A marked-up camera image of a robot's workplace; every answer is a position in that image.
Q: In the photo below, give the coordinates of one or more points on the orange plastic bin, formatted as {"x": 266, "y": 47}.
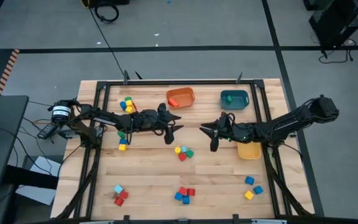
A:
{"x": 186, "y": 96}

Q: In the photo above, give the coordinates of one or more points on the black computer tower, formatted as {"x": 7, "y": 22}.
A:
{"x": 337, "y": 21}

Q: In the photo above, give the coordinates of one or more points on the yellow cylinder block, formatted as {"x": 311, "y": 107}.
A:
{"x": 177, "y": 150}

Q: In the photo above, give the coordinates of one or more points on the black floor tape line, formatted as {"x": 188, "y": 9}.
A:
{"x": 166, "y": 49}
{"x": 279, "y": 59}

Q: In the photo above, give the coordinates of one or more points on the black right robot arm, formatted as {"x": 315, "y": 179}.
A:
{"x": 291, "y": 123}

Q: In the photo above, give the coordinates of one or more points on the yellow cube block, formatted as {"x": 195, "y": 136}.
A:
{"x": 129, "y": 109}
{"x": 129, "y": 102}
{"x": 122, "y": 147}
{"x": 249, "y": 195}

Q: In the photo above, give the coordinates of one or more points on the yellow plastic bin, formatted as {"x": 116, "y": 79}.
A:
{"x": 249, "y": 152}

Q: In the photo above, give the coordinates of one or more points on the green cube block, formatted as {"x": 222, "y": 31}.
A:
{"x": 190, "y": 153}

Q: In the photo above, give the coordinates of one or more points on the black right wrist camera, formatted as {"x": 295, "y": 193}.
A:
{"x": 213, "y": 144}

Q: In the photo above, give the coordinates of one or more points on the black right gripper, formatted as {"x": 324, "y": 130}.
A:
{"x": 230, "y": 130}

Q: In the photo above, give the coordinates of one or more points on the orange black hazard tape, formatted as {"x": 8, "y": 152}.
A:
{"x": 7, "y": 70}

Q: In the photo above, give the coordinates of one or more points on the small green block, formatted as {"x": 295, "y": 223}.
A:
{"x": 128, "y": 99}

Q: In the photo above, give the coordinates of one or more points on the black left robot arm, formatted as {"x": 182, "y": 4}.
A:
{"x": 104, "y": 119}

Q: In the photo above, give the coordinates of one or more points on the grey teal plastic bin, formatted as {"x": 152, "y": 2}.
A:
{"x": 239, "y": 101}

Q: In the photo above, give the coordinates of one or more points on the green half-cylinder block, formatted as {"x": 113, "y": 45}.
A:
{"x": 229, "y": 99}

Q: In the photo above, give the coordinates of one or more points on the blue cylinder block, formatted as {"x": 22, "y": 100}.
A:
{"x": 123, "y": 105}

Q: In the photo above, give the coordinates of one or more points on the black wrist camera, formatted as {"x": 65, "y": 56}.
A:
{"x": 213, "y": 144}
{"x": 168, "y": 136}

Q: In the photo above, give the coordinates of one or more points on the red half-cylinder block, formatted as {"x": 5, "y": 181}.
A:
{"x": 191, "y": 192}

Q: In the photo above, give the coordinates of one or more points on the black power adapter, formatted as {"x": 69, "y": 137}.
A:
{"x": 46, "y": 131}

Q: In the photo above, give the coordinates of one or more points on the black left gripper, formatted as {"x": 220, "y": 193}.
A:
{"x": 154, "y": 121}

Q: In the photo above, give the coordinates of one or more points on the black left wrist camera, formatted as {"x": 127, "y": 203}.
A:
{"x": 168, "y": 136}

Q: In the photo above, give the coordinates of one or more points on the tan wooden block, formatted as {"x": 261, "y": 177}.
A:
{"x": 112, "y": 195}

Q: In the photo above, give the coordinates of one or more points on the black metal table frame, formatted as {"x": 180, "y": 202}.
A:
{"x": 179, "y": 82}

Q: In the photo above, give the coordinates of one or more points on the orange cylinder block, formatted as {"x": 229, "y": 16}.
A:
{"x": 173, "y": 102}

